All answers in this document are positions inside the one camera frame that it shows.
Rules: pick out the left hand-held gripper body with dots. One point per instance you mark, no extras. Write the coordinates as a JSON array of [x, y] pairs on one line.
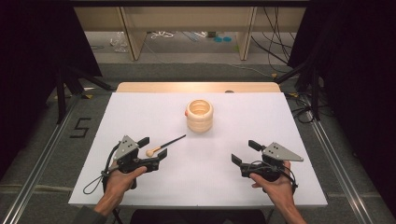
[[126, 148]]

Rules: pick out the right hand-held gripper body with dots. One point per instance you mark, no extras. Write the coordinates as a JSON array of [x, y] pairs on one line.
[[274, 155]]

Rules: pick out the black brush with wooden knob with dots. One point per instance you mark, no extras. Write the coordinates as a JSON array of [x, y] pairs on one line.
[[162, 146]]

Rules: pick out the ribbed wooden holder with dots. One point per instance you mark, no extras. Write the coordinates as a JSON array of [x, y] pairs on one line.
[[200, 121]]

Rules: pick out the person's right hand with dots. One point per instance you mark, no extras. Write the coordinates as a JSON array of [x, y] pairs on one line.
[[277, 186]]

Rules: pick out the person's left hand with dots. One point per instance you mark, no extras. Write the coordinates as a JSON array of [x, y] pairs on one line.
[[120, 183]]

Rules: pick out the white board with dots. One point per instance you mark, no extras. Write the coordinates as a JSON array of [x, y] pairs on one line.
[[199, 174]]

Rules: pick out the wooden table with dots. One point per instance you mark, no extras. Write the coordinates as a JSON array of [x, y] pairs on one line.
[[174, 87]]

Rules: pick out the person's dark lap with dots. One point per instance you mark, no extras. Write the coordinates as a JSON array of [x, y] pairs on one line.
[[199, 217]]

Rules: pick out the black metal stand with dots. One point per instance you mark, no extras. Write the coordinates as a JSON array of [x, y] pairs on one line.
[[316, 93], [61, 99]]

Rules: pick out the clear plastic bag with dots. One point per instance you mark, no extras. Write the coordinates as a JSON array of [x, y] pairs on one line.
[[120, 42]]

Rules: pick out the blue discs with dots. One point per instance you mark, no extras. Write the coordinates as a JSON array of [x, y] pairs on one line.
[[222, 39]]

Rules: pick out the black curtain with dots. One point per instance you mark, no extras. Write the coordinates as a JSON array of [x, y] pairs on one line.
[[358, 77], [28, 62]]

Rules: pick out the light wooden desk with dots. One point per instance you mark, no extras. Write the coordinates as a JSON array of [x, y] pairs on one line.
[[186, 17]]

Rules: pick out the metal floor rail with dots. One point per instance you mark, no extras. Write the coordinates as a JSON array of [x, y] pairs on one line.
[[337, 168], [40, 161]]

